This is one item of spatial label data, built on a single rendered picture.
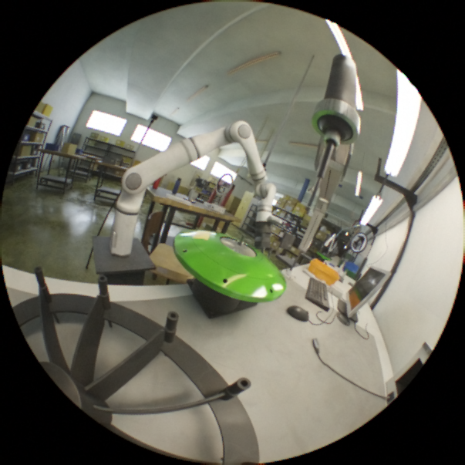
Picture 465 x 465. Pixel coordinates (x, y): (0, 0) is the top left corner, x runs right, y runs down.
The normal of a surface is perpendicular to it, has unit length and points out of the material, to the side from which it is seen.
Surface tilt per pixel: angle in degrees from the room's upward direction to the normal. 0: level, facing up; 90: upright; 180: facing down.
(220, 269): 23
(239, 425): 4
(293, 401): 0
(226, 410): 4
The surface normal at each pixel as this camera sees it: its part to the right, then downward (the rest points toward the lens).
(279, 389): 0.40, -0.89
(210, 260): 0.22, -0.81
